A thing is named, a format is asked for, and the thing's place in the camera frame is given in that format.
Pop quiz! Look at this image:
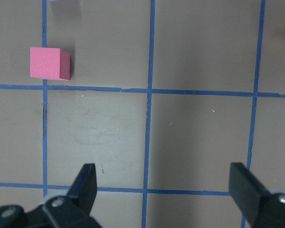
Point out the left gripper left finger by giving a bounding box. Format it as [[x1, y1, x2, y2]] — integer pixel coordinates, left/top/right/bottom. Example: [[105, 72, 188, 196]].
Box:
[[42, 162, 97, 228]]

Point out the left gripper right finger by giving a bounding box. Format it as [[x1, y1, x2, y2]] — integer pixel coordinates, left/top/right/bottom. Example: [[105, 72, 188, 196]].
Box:
[[228, 162, 285, 228]]

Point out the red foam block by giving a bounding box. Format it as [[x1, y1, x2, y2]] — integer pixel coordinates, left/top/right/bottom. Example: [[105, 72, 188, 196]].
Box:
[[30, 47, 71, 81]]

